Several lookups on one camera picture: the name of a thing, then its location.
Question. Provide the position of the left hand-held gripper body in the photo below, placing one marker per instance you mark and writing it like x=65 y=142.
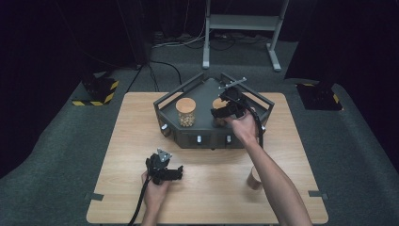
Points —
x=156 y=168

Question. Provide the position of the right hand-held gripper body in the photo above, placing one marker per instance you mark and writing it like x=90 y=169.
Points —
x=235 y=97

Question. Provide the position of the dark grey metal corner rack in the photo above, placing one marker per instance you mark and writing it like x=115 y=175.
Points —
x=204 y=94

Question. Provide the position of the chickpea glass jar wooden lid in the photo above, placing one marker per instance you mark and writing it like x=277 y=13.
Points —
x=185 y=106

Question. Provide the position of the person's left hand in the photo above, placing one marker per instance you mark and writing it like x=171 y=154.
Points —
x=156 y=194

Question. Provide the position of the person's right hand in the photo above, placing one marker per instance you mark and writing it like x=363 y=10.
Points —
x=244 y=128

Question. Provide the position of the grey tape piece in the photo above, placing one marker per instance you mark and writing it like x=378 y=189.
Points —
x=94 y=196
x=318 y=195

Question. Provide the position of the grey metal stand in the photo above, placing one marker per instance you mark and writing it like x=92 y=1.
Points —
x=241 y=22

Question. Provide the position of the black curtain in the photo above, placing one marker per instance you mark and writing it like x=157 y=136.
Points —
x=47 y=47
x=354 y=40

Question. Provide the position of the black yellow striped base plate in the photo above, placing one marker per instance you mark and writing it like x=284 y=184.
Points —
x=97 y=91
x=320 y=97

